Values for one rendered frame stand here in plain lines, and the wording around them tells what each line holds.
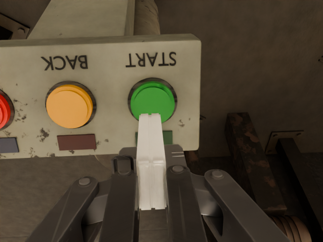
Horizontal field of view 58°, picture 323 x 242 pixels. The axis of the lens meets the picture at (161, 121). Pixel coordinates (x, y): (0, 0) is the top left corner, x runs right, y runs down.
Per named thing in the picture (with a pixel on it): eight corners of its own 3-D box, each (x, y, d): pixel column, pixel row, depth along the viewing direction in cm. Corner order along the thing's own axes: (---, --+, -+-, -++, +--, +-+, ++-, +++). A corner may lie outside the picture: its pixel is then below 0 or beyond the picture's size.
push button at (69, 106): (96, 121, 28) (93, 128, 27) (55, 123, 28) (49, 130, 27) (91, 80, 27) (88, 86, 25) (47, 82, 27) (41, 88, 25)
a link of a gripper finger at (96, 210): (138, 222, 14) (74, 226, 14) (140, 166, 18) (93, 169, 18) (136, 196, 13) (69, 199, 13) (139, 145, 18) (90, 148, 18)
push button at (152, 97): (173, 117, 29) (175, 125, 27) (132, 119, 28) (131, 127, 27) (173, 78, 27) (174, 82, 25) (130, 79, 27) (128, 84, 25)
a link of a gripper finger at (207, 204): (167, 194, 13) (232, 190, 13) (162, 144, 18) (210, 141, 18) (167, 220, 14) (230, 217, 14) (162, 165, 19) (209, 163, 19)
